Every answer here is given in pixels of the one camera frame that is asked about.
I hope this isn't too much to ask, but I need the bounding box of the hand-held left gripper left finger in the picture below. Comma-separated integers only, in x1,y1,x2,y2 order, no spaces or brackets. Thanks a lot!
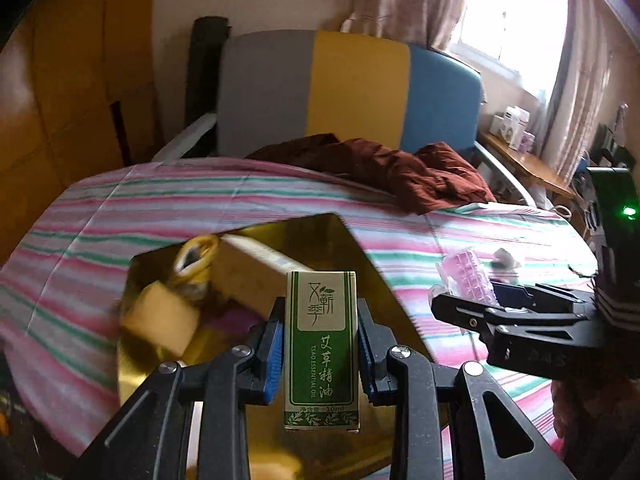
75,297,286,480

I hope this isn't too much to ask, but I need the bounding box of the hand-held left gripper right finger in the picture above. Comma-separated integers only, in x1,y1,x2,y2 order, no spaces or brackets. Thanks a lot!
355,297,576,480

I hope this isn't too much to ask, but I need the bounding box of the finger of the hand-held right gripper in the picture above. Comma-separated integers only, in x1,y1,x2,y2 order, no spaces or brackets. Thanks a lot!
431,292,609,376
492,282,597,312

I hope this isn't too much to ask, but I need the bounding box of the pink plastic blister pack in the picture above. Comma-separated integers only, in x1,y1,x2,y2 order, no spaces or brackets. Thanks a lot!
435,251,496,306

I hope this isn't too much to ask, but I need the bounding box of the small green cream carton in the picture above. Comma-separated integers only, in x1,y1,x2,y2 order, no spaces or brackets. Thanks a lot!
282,270,362,434

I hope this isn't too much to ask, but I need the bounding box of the gold carton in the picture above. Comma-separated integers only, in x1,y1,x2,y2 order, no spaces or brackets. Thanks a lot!
212,234,311,319

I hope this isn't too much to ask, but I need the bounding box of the rectangular metal tin box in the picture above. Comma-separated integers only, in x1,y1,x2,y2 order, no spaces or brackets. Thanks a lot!
115,212,436,480

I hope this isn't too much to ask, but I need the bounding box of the yellow sponge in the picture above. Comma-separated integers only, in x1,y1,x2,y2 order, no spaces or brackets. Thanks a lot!
122,280,201,359

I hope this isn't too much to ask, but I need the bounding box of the person's right forearm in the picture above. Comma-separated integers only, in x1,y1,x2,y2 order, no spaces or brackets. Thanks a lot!
550,375,640,480

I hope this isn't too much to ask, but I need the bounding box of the wooden shelf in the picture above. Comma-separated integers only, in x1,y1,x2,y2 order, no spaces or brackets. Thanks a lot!
477,130,576,201

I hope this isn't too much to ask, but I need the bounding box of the brown crumpled cloth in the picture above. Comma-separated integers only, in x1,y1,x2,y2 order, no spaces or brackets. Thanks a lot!
245,132,499,216

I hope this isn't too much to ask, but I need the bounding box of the large white carton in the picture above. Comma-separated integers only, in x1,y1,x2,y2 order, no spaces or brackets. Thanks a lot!
502,106,531,150

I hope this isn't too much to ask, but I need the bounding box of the striped pink curtain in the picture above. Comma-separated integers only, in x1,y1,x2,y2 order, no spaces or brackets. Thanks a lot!
537,0,614,181

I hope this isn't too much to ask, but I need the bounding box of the grey yellow blue chair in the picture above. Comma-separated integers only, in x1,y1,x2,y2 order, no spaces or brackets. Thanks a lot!
152,30,539,207

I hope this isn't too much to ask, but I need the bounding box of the bright window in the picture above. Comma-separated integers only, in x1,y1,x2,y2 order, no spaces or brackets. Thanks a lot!
450,0,571,106

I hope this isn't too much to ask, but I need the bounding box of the black rolled mat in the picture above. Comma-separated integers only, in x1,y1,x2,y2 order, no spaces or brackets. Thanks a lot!
185,16,231,134

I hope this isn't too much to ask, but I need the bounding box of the patterned beige curtain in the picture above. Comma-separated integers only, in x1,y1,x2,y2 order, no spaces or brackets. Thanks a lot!
340,0,474,54

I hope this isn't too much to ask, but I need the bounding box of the wooden wardrobe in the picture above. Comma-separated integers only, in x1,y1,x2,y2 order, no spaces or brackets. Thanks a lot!
0,0,166,261

